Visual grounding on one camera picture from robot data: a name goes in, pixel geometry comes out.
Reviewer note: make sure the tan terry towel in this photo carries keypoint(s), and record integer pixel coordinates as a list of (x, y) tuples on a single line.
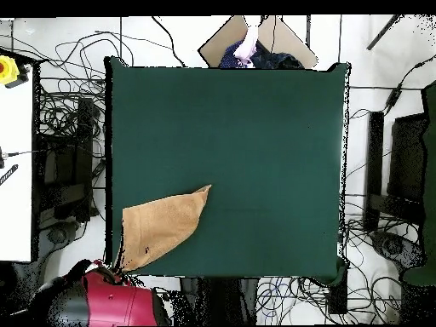
[(160, 224)]

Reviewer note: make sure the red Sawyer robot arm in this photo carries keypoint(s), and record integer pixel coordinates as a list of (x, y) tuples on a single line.
[(115, 303)]

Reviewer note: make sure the dark blue laundry pile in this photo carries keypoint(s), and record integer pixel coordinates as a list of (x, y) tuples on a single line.
[(279, 59)]

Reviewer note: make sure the black flat box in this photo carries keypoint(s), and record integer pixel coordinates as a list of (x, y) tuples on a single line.
[(407, 160)]

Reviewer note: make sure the grey caster wheel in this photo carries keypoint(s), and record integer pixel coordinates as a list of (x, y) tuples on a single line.
[(395, 247), (57, 235)]

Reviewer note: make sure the black equipment stand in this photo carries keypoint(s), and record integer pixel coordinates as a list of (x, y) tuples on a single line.
[(64, 170)]

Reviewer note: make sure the white desk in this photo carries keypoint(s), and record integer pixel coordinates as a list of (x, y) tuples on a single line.
[(15, 170)]

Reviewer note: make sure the yellow emergency stop button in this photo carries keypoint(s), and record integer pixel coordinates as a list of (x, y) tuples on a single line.
[(7, 69)]

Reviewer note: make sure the dark green table cloth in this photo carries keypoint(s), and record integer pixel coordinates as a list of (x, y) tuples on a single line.
[(289, 136)]

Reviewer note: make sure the black block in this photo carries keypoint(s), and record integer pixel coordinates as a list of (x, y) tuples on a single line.
[(338, 299)]

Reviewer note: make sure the brown cardboard box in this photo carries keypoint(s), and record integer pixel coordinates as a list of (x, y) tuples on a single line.
[(221, 37)]

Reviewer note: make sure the pale pink cloth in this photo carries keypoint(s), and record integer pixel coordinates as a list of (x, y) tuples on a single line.
[(247, 44)]

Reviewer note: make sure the black upright bar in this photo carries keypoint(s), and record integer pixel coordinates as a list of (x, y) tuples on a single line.
[(374, 153)]

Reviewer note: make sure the black thin rod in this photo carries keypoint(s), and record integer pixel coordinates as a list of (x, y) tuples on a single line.
[(383, 32)]

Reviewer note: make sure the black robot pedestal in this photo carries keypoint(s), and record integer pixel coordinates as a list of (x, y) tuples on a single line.
[(218, 299)]

